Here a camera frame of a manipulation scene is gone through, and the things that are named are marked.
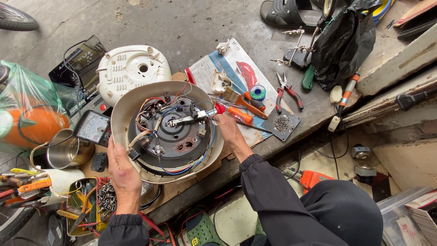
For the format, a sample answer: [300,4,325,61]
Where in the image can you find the person's left hand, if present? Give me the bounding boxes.
[107,136,142,215]

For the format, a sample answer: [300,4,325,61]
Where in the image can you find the white rice cooker base cover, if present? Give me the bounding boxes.
[97,45,172,107]

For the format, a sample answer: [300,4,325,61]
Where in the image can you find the black sandal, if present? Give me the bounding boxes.
[260,0,323,30]

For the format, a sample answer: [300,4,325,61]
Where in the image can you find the white plug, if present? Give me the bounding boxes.
[327,115,341,133]
[329,85,343,104]

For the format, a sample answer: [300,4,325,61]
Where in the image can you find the green sandal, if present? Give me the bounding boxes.
[186,211,225,246]
[254,218,267,237]

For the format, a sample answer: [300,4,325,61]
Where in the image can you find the pile of small silver screws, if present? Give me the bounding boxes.
[274,115,290,132]

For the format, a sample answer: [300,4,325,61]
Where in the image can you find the round black disc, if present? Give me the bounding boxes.
[44,210,67,246]

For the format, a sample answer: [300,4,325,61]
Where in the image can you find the printed paper sheet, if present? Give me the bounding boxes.
[186,38,295,148]

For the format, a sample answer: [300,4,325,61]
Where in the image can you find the crumpled white tissue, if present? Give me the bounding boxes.
[216,38,231,54]

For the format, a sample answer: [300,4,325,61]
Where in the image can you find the red-tipped metal switch lever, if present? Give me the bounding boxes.
[168,102,226,128]

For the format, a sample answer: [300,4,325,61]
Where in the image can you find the metal caster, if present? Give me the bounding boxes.
[351,145,372,160]
[354,165,377,178]

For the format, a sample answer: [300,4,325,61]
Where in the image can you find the orange-handled soldering iron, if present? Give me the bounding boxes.
[338,72,361,112]

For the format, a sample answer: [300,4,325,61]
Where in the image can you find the person's right hand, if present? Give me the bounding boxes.
[214,113,253,163]

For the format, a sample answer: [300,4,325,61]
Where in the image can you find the orange gas canister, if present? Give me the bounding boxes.
[0,106,71,149]

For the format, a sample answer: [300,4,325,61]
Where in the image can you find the black power plug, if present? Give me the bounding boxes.
[396,89,437,112]

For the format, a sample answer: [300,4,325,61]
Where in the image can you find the orange-handled paintbrush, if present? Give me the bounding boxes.
[222,86,268,120]

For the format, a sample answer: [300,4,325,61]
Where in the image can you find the beige rice cooker body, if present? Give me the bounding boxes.
[111,81,225,184]

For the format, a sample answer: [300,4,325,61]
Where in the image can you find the bicycle wheel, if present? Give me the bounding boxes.
[0,2,39,31]
[0,206,38,245]

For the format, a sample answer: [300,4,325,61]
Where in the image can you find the yellow tray of tools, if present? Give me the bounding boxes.
[66,177,119,237]

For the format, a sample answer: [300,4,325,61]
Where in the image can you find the white plastic socket part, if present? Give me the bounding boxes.
[211,69,233,94]

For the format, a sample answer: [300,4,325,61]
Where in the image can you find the pile of screws in tray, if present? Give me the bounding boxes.
[98,181,118,220]

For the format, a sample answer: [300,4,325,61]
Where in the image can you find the black glass induction cooktop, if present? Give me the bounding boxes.
[48,35,109,115]

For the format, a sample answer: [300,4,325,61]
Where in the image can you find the green-handled tool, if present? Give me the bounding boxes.
[301,65,315,91]

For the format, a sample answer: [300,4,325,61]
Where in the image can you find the yellow and blue hose coil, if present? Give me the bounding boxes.
[361,0,396,25]

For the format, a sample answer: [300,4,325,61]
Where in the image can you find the helping hands clip stand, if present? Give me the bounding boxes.
[270,27,315,71]

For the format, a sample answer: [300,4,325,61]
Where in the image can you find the orange power tool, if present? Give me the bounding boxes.
[281,166,337,194]

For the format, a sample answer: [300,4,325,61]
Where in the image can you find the black metal plate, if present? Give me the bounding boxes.
[261,108,301,142]

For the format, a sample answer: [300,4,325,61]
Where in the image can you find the blue solder spool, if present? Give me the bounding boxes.
[250,85,267,102]

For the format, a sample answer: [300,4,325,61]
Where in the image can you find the long orange-handled screwdriver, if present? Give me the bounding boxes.
[228,106,274,134]

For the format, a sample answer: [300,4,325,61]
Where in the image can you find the clear plastic box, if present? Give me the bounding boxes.
[376,186,437,246]

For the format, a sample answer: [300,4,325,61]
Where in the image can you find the white cup of hand tools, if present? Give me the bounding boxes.
[0,167,86,210]

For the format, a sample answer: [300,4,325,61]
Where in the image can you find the red-handled pliers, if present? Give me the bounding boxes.
[275,71,304,114]

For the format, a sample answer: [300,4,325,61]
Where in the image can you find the steel pot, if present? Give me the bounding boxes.
[47,129,96,170]

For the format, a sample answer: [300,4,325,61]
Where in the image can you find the black plastic bag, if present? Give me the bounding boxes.
[311,0,383,90]

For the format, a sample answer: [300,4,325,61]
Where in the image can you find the black analog multimeter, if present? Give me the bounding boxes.
[73,110,112,148]

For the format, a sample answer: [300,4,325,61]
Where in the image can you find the green plastic bag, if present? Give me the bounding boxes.
[0,60,74,155]

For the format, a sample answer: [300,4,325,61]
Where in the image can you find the small black adapter block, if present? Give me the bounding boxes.
[91,152,109,173]

